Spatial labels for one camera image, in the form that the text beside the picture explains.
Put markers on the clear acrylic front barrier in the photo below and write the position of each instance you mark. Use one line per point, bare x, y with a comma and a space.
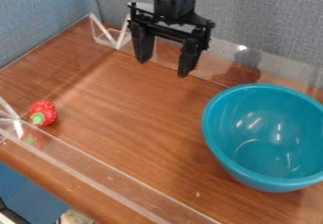
144, 200

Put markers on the clear acrylic barrier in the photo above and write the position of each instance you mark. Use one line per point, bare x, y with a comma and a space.
144, 200
231, 64

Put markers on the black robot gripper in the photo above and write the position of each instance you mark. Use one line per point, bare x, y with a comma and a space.
172, 20

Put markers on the clear acrylic back barrier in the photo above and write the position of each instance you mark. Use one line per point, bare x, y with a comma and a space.
231, 64

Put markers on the clear acrylic corner bracket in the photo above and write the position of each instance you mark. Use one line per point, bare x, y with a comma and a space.
106, 35

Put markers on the blue plastic bowl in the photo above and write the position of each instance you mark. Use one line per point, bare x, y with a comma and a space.
263, 130

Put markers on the red toy strawberry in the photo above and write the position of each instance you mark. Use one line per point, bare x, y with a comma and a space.
42, 113

